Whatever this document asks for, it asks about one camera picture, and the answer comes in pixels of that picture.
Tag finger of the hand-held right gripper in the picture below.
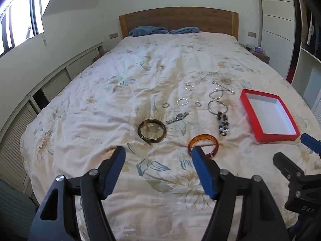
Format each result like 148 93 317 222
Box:
300 133 321 154
273 152 305 184

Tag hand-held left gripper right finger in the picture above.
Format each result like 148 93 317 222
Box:
191 146 293 241

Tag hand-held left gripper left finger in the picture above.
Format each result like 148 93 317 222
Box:
27 146 126 241

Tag amber bangle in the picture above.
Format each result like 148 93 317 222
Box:
188 134 219 160

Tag red cardboard box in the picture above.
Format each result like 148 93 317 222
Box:
240 89 301 143

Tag silver chain necklace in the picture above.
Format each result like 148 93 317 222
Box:
209 81 235 101

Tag dark brown bangle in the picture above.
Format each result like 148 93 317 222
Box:
138 119 167 143

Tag black and white beaded strand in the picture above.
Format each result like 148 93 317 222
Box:
216 112 231 137

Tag silver wristwatch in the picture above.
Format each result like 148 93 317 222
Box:
166 112 190 125

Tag large silver bangle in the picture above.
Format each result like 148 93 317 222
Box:
208 100 228 116

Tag open closet shelf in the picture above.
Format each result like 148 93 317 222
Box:
291 0 321 123

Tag bed with floral duvet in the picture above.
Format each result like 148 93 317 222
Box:
19 34 321 241

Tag wooden nightstand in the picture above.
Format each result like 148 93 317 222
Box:
247 46 271 64

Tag low white slatted cabinet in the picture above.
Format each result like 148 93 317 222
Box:
0 42 104 199

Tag grey ribbed object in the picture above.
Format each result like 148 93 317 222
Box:
0 179 38 241

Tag white wardrobe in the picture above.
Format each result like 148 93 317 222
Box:
258 0 300 81

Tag large blue pillow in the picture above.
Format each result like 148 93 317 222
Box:
129 26 168 37

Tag small blue pillow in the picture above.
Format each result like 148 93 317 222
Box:
169 27 200 35

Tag wooden headboard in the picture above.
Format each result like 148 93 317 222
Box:
119 7 239 41

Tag window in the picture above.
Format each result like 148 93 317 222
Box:
0 0 44 53

